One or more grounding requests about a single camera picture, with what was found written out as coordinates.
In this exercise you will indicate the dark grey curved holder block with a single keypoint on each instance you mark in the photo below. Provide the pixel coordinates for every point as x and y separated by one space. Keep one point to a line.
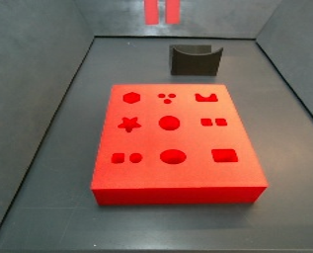
194 59

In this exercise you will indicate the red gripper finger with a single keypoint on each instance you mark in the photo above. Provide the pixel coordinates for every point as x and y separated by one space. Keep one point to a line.
151 12
171 11

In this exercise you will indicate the red shape-sorting block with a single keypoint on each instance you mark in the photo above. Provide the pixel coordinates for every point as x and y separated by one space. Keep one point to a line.
174 148

